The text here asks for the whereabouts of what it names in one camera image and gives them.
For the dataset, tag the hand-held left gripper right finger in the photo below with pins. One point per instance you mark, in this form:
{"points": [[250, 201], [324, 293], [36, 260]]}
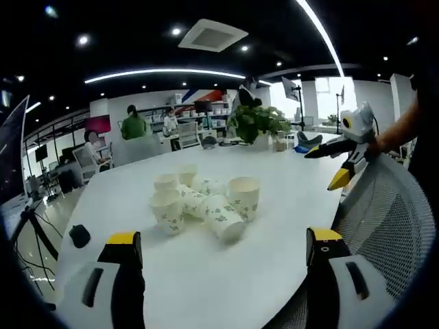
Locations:
{"points": [[343, 294]]}

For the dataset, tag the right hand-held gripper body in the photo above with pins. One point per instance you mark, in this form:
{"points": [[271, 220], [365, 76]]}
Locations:
{"points": [[361, 127]]}

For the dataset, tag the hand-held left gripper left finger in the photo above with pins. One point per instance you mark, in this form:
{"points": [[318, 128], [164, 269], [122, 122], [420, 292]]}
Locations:
{"points": [[103, 294]]}

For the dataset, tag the pile of paper cups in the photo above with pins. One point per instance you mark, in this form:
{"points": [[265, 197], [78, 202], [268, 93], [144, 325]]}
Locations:
{"points": [[219, 214]]}

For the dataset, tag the grey and blue bag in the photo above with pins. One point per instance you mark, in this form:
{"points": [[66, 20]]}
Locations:
{"points": [[308, 141]]}

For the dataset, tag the beige container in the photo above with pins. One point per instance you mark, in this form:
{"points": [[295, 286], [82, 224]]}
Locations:
{"points": [[279, 143]]}

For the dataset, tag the black computer mouse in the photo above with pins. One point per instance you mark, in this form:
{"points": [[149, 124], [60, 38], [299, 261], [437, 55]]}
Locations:
{"points": [[79, 236]]}

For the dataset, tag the person's black shirt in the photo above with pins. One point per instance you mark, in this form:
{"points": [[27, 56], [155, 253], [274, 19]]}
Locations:
{"points": [[425, 137]]}

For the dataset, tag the grey mesh office chair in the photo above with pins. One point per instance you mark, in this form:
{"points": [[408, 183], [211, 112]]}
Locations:
{"points": [[394, 219]]}

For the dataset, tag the monitor on black stand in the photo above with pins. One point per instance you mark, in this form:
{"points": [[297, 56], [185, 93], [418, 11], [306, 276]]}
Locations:
{"points": [[289, 88]]}

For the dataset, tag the black tripod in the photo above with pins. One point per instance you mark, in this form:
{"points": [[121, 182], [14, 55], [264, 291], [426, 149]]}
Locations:
{"points": [[43, 236]]}

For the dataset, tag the green potted plant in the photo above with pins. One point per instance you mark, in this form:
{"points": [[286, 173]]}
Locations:
{"points": [[254, 121]]}

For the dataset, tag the straight ceiling light strip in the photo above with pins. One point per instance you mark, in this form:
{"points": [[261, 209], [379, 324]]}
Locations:
{"points": [[329, 41]]}

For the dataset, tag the white table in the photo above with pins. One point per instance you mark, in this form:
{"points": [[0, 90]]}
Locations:
{"points": [[205, 274]]}

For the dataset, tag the black office chair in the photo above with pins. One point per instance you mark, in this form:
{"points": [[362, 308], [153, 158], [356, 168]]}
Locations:
{"points": [[67, 180]]}

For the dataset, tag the grey pouch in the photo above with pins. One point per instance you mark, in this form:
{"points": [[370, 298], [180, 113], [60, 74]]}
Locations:
{"points": [[208, 142]]}

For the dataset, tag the black desk monitor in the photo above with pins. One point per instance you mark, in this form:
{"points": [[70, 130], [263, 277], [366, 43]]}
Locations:
{"points": [[203, 105]]}

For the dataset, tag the white storage shelf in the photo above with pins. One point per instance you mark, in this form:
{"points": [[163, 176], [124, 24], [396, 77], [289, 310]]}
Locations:
{"points": [[192, 114]]}

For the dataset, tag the white mesh office chair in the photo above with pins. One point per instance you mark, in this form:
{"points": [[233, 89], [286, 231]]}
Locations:
{"points": [[188, 133]]}

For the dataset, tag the black screen on stand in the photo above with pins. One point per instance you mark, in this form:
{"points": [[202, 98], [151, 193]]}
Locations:
{"points": [[42, 151]]}

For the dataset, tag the ceiling air conditioner vent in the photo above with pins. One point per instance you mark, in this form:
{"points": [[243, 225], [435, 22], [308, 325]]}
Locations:
{"points": [[212, 36]]}

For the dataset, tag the dark reflector panel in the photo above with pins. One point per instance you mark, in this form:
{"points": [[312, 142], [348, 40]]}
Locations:
{"points": [[13, 154]]}

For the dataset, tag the red display screen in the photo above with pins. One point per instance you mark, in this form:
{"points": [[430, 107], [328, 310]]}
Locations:
{"points": [[97, 124]]}

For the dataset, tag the long curved ceiling light strip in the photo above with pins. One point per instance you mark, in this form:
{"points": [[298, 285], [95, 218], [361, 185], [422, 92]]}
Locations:
{"points": [[154, 72]]}

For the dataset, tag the round ceiling spotlights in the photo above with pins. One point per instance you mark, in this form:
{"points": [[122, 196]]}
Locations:
{"points": [[83, 40]]}

